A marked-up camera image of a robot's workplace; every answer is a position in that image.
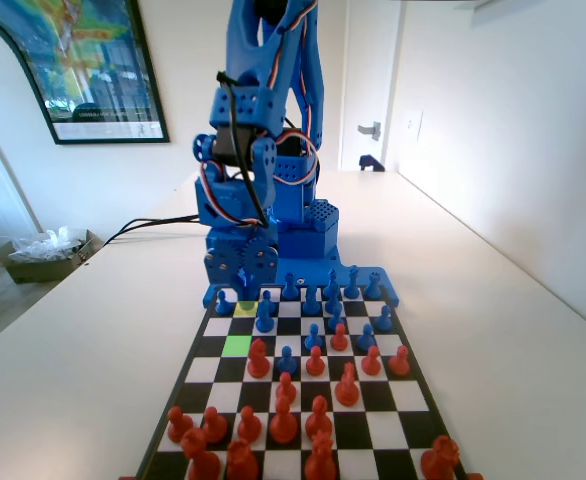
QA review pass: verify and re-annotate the red chess king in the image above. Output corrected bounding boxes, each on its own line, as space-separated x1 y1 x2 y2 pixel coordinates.
303 430 338 480

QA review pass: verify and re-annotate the cardboard box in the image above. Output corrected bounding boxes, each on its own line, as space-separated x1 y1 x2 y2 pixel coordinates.
0 228 105 285

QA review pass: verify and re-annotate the blue board base plate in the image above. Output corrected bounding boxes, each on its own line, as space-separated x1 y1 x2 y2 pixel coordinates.
201 252 402 309

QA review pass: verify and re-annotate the white light switch plate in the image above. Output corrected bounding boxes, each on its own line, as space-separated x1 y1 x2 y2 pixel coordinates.
402 109 424 145

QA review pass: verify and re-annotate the blue chess rook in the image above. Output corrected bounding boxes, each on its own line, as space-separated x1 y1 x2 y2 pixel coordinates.
362 270 382 300

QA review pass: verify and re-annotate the framed map poster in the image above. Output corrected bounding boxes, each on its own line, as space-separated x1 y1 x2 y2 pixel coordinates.
0 0 172 146

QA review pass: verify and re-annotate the clear plastic wrap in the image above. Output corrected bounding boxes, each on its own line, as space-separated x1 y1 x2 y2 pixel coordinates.
8 225 88 264

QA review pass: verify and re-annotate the black power cable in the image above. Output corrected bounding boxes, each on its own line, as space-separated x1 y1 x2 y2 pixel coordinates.
103 219 207 246
103 213 204 246

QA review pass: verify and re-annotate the red chess pawn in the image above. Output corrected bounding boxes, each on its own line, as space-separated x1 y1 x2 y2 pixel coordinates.
166 406 194 444
201 406 228 445
275 372 298 406
360 345 383 378
329 323 350 352
236 405 263 445
304 345 327 378

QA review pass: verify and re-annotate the chessboard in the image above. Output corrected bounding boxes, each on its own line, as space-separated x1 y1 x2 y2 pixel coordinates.
135 284 469 480

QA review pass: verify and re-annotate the black camera cable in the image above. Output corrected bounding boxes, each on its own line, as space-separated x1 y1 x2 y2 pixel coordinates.
216 71 270 229

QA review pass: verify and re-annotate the white door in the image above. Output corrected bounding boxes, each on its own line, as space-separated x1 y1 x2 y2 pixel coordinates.
340 0 402 172

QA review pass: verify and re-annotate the red chess queen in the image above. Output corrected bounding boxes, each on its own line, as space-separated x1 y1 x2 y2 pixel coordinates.
226 438 260 480

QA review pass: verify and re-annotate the striped servo wire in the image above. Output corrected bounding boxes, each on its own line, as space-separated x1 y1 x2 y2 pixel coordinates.
267 14 324 229

